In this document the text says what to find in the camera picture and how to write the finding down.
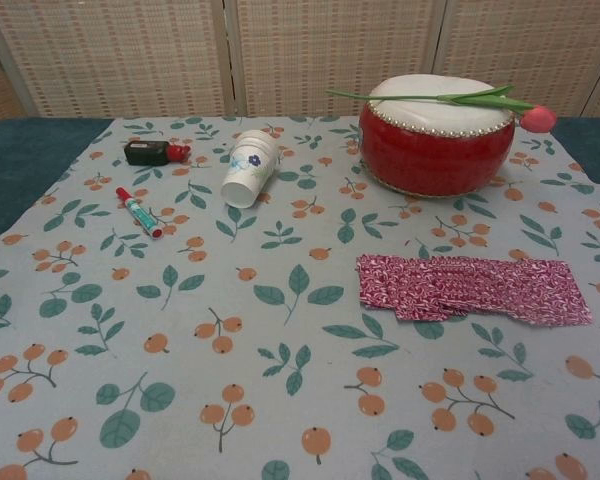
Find white floral paper cups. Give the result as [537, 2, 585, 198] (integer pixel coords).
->
[220, 129, 279, 209]

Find floral fruit-print tablecloth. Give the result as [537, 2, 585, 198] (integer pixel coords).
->
[0, 115, 600, 480]

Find red Chinese drum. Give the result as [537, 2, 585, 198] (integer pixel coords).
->
[357, 73, 517, 196]

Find red marker pen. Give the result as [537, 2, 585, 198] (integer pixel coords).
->
[115, 186, 163, 241]

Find dark bottle with red cap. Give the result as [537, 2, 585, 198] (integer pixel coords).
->
[124, 140, 191, 165]

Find pink patterned folded cloth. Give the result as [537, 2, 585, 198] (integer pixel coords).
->
[355, 253, 594, 328]

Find artificial pink tulip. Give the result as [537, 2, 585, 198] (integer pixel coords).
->
[326, 85, 558, 134]

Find woven folding screen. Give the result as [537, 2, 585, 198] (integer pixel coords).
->
[0, 0, 600, 129]

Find teal table cover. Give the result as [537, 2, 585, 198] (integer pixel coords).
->
[0, 116, 600, 254]

